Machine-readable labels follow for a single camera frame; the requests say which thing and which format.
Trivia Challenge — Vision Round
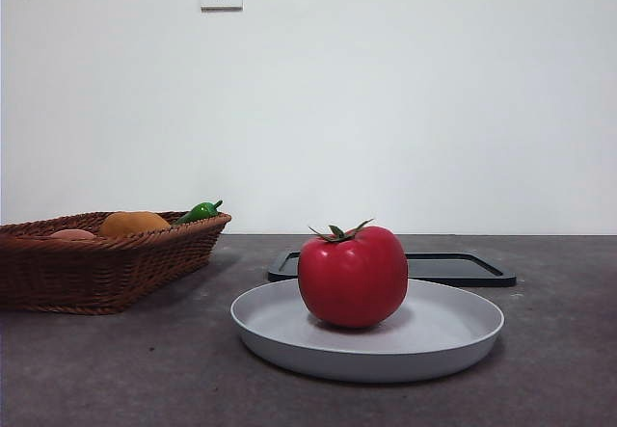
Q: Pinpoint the pinkish orange vegetable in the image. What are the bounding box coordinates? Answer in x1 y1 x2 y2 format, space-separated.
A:
47 227 97 243

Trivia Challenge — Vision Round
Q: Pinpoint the brown wicker basket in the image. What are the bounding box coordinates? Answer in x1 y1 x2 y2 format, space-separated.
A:
0 210 232 316

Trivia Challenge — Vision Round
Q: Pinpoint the red tomato with green stem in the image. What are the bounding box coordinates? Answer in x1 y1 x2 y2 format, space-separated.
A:
297 218 411 330

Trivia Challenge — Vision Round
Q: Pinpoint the black flat tray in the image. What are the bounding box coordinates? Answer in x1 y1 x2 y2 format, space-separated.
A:
267 250 518 288

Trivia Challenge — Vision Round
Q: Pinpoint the pale grey round plate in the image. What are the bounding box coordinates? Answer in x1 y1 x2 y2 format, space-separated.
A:
229 278 506 384

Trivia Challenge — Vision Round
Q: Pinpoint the orange round fruit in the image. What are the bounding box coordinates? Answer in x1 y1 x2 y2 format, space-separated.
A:
99 210 173 239

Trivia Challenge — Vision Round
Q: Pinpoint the green chili pepper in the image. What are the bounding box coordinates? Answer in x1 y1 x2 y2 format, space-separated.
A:
172 199 224 227

